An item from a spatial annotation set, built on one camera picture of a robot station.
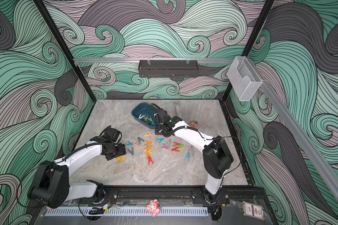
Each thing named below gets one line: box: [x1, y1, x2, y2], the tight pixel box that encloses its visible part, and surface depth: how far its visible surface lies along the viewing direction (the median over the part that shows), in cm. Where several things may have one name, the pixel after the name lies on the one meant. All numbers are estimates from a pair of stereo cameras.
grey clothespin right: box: [187, 145, 194, 157], surface depth 92 cm
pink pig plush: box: [145, 198, 161, 218], surface depth 69 cm
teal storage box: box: [131, 102, 156, 130], surface depth 109 cm
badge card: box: [242, 200, 265, 221], surface depth 69 cm
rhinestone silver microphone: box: [173, 101, 183, 119], surface depth 113 cm
